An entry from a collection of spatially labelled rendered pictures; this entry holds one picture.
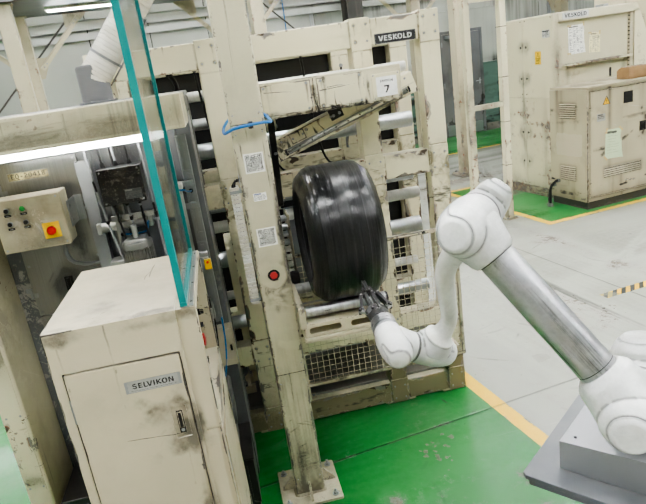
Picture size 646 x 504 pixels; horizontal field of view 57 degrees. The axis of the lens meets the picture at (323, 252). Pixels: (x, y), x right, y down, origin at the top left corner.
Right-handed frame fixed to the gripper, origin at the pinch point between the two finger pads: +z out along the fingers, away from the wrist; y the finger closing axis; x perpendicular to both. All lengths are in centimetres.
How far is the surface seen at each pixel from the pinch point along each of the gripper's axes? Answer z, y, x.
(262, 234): 23.9, 33.9, -17.3
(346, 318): 4.6, 7.4, 16.2
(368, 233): 5.0, -3.4, -20.6
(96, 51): 71, 83, -83
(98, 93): 67, 86, -68
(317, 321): 6.3, 18.8, 16.1
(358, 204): 11.6, -1.9, -29.6
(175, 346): -48, 65, -30
